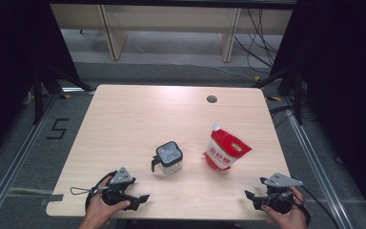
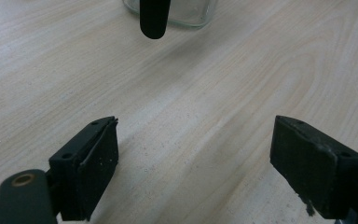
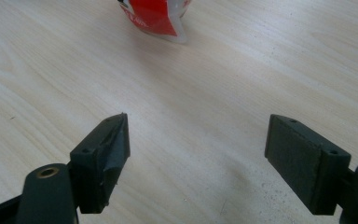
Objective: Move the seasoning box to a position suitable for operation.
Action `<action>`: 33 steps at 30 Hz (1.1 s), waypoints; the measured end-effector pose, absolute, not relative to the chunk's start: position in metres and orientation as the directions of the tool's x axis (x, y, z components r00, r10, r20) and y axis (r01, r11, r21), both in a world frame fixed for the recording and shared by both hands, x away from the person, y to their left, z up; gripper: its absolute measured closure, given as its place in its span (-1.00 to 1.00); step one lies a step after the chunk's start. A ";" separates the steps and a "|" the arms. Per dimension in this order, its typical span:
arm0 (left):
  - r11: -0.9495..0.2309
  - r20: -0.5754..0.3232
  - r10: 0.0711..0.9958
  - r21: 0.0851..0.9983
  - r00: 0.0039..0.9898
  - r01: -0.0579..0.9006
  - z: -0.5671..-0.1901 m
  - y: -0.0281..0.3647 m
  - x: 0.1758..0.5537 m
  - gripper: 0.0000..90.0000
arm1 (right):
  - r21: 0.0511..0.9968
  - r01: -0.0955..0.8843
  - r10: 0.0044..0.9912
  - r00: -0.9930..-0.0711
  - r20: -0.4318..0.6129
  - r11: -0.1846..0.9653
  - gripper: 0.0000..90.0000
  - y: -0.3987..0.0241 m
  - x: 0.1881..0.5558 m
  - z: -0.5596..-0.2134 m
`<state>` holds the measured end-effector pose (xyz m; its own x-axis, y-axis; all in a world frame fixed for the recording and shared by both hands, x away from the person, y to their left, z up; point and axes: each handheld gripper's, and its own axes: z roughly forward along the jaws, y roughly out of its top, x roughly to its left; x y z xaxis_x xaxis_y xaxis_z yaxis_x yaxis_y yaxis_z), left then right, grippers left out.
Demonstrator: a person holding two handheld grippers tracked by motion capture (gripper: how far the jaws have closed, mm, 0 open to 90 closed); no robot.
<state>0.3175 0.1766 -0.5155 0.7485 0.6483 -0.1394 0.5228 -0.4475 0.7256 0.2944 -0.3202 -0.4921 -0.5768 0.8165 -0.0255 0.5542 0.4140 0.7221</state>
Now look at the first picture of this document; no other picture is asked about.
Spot black curtain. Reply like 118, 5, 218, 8
0, 0, 81, 166
269, 0, 366, 223

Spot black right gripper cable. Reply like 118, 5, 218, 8
294, 185, 341, 229

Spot bundle of black cables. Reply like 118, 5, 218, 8
234, 9, 284, 74

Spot long aluminium floor rail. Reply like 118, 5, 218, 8
0, 93, 60, 223
280, 96, 355, 229

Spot black metal stand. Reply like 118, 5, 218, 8
31, 62, 93, 126
253, 67, 304, 126

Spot red and white sugar pouch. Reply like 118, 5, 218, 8
203, 122, 253, 172

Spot person's right hand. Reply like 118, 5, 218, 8
260, 186, 309, 229

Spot black floor cables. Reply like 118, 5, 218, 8
267, 104, 303, 129

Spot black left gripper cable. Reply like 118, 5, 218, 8
84, 170, 118, 212

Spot grey tape strip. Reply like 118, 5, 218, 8
39, 193, 65, 206

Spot beige wooden desk frame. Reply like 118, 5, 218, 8
49, 2, 295, 63

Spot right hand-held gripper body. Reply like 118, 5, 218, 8
261, 172, 304, 215

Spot white floor cable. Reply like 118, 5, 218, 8
184, 62, 257, 81

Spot thin grey wire loop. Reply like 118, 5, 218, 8
70, 186, 100, 196

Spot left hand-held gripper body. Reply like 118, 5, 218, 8
100, 166, 135, 207

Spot person's left hand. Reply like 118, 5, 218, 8
86, 177, 132, 221

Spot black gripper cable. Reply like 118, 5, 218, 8
294, 185, 341, 229
84, 170, 118, 212

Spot glass jar with black lid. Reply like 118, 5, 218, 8
151, 140, 184, 176

